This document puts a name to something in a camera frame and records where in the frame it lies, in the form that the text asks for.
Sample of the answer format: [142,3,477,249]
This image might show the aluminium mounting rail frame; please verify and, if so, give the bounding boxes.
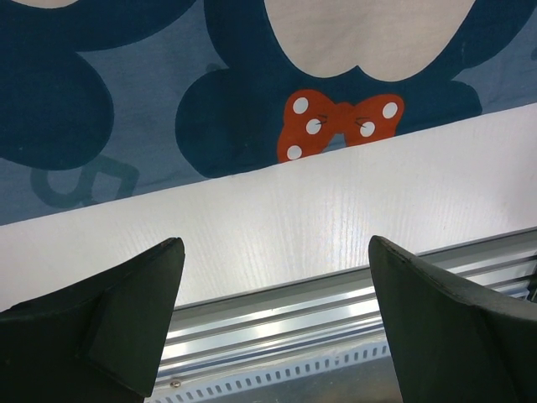
[155,228,536,390]

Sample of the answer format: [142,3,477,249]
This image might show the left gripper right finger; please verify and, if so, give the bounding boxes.
[368,236,536,402]

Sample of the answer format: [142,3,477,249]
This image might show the blue cartoon placemat cloth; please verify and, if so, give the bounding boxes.
[1,1,536,224]

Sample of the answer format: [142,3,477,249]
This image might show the perforated metal cable strip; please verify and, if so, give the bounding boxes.
[146,341,390,402]

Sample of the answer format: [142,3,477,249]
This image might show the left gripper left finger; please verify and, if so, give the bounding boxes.
[1,238,185,402]

